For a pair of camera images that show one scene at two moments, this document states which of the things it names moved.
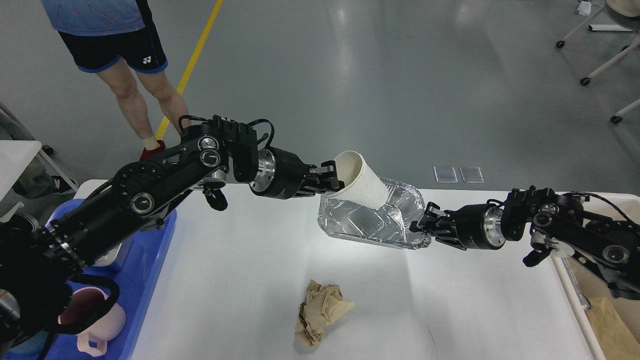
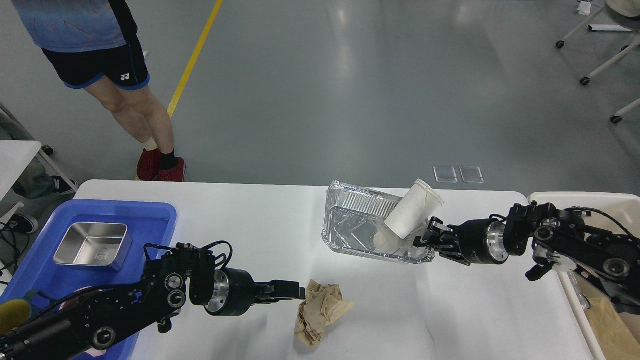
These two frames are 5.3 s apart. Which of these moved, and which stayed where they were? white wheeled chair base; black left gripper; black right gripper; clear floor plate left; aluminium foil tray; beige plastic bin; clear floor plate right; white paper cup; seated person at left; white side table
Moved: white paper cup; black right gripper; aluminium foil tray; black left gripper
Stayed: seated person at left; white wheeled chair base; clear floor plate right; clear floor plate left; beige plastic bin; white side table
